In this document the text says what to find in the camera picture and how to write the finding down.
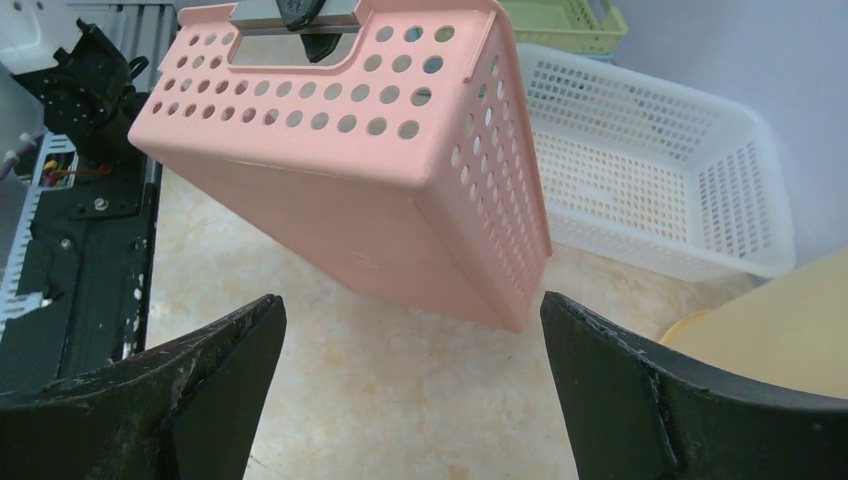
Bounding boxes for pink plastic basket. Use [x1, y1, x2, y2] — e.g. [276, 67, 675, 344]
[128, 1, 552, 332]

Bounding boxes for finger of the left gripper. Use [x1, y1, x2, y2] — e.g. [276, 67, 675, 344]
[275, 0, 325, 31]
[299, 33, 343, 64]

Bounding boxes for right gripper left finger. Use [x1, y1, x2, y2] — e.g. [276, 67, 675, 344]
[1, 294, 287, 479]

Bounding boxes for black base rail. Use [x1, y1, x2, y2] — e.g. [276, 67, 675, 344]
[1, 1, 177, 392]

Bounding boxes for yellow capybara bucket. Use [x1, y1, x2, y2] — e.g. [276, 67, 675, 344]
[660, 250, 847, 399]

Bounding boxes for green plastic basket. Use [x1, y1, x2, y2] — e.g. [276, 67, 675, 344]
[501, 0, 629, 56]

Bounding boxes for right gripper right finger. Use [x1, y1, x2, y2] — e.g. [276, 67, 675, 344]
[540, 291, 847, 479]

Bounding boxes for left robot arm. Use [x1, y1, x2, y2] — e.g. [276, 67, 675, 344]
[1, 1, 357, 167]

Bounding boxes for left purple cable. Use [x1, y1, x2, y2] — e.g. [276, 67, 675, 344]
[0, 132, 41, 180]

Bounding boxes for white mesh plastic basket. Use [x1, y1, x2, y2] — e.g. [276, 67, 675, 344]
[518, 43, 796, 282]

